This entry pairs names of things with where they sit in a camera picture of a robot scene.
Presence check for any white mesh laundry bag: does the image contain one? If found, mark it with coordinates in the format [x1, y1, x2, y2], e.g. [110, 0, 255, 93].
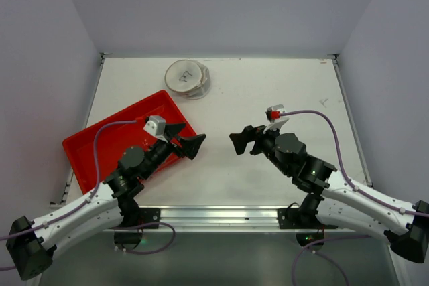
[164, 60, 211, 100]

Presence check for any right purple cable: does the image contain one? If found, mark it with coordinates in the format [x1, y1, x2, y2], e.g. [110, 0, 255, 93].
[283, 109, 429, 286]

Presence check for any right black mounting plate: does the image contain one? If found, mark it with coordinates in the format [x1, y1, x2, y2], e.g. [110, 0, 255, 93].
[277, 208, 338, 230]

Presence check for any black mounting plate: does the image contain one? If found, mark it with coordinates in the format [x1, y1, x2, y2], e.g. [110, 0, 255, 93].
[119, 207, 161, 229]
[277, 208, 338, 230]

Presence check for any purple cable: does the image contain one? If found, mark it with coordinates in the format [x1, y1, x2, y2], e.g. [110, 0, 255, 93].
[0, 117, 177, 272]
[283, 109, 429, 286]

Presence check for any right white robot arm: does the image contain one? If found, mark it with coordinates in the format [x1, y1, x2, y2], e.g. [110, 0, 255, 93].
[229, 126, 428, 263]

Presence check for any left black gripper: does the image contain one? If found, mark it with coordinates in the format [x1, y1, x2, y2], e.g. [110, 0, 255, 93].
[140, 122, 205, 180]

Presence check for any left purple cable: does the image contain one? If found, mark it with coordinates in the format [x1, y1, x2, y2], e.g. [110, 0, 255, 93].
[0, 117, 177, 272]

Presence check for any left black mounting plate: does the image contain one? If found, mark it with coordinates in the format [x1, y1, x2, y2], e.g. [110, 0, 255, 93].
[119, 207, 161, 229]

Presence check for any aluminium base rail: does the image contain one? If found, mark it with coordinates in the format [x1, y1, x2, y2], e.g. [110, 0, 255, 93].
[100, 204, 339, 232]

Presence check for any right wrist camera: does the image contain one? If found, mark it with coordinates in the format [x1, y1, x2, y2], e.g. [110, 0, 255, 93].
[263, 104, 289, 133]

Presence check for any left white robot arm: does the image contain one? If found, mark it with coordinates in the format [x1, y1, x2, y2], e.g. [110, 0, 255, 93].
[1, 116, 206, 281]

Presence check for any red plastic tray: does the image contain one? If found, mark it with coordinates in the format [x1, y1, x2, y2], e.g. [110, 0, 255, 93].
[62, 90, 187, 194]

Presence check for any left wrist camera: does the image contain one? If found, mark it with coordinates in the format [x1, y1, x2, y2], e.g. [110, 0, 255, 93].
[143, 115, 167, 142]

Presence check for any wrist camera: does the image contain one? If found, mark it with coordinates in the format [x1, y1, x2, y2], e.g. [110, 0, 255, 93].
[263, 104, 289, 133]
[143, 115, 167, 142]

